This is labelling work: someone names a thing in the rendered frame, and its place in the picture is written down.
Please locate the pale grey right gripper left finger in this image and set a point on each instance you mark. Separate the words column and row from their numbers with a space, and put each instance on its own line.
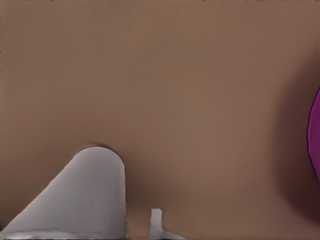
column 87, row 195

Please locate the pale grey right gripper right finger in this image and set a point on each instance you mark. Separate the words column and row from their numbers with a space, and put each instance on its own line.
column 156, row 222

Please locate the purple round plate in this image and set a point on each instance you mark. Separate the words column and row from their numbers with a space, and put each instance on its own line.
column 315, row 135

